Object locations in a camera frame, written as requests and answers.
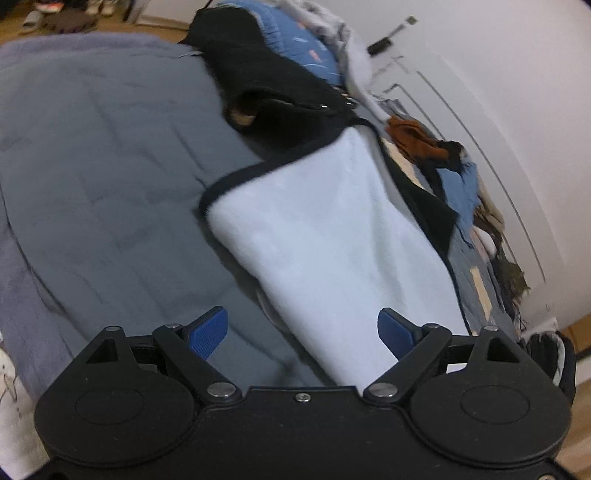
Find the blue pillow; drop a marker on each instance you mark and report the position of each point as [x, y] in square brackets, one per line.
[300, 50]

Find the black hair brush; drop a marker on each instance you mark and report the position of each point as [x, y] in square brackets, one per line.
[379, 47]

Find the grey quilted bedspread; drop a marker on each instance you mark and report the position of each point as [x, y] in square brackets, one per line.
[115, 184]

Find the pile of shoes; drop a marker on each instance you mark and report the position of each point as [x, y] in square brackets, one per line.
[69, 16]

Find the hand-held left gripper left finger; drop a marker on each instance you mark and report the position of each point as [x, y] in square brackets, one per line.
[207, 334]

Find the white headboard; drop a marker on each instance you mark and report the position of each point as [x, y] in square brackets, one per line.
[519, 221]

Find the beige folded clothes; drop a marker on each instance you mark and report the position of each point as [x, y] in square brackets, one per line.
[489, 212]

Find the stack of folded dark clothes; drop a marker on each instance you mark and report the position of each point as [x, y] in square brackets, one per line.
[549, 355]

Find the white printed fleece blanket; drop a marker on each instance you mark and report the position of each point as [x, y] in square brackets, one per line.
[332, 240]

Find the black crumpled garment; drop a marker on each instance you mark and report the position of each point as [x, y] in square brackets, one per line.
[443, 154]

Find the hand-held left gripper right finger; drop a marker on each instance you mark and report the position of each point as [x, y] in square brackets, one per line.
[397, 334]

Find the brown garment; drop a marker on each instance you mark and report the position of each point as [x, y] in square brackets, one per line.
[411, 138]

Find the blue denim garment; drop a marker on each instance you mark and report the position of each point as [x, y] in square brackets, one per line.
[461, 194]

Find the white crumpled hoodie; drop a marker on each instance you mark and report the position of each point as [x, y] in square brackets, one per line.
[355, 64]

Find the black coat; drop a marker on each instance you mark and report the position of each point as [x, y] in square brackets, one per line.
[258, 69]

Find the tabby cat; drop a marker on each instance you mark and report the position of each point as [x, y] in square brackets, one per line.
[512, 281]

